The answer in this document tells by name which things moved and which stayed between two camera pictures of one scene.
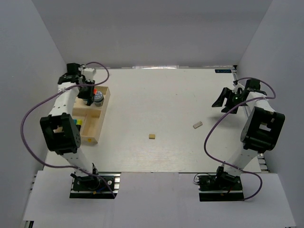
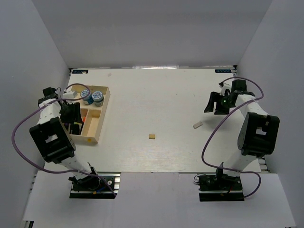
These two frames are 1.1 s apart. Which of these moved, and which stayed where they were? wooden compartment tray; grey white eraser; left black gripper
Moved: left black gripper
Stayed: grey white eraser; wooden compartment tray
